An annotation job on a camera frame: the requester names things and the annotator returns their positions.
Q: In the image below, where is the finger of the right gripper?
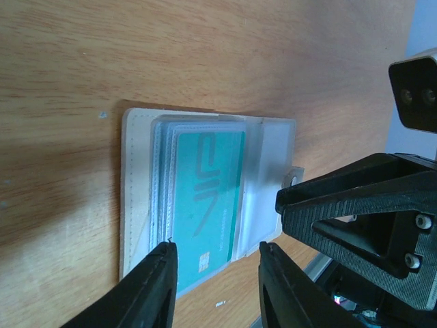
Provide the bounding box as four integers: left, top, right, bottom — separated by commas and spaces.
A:
275, 153, 436, 311

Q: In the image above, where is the teal card in holder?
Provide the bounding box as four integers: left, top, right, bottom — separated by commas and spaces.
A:
172, 131, 245, 295

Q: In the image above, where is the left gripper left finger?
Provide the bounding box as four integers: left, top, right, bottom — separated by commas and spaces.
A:
63, 242, 178, 327

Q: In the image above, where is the beige card holder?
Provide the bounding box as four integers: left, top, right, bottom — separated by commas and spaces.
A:
119, 108, 303, 295

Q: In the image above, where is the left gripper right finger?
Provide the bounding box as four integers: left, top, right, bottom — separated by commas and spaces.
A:
258, 241, 362, 327

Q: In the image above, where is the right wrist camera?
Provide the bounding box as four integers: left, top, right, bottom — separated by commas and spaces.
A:
389, 48, 436, 133

